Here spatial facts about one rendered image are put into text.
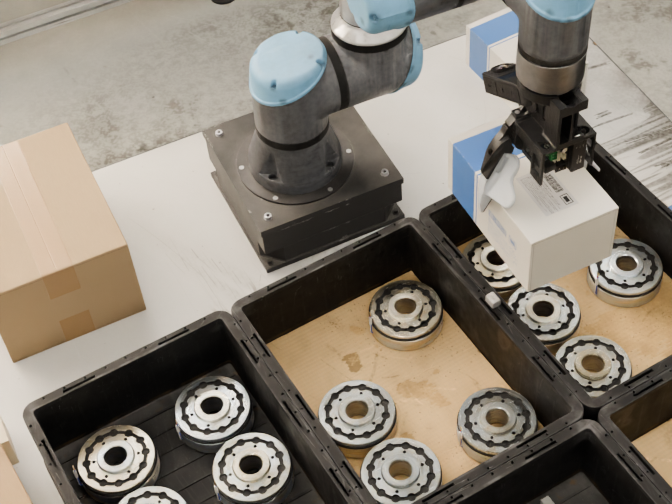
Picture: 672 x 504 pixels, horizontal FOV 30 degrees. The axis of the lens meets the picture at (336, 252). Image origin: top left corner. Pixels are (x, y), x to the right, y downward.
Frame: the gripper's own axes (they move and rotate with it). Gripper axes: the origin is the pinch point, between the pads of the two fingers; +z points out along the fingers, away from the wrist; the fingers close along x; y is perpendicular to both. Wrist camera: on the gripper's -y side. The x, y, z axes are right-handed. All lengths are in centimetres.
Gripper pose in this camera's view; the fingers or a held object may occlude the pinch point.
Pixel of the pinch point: (529, 186)
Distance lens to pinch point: 156.9
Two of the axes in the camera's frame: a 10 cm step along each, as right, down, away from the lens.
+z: 0.6, 6.4, 7.6
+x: 9.0, -3.6, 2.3
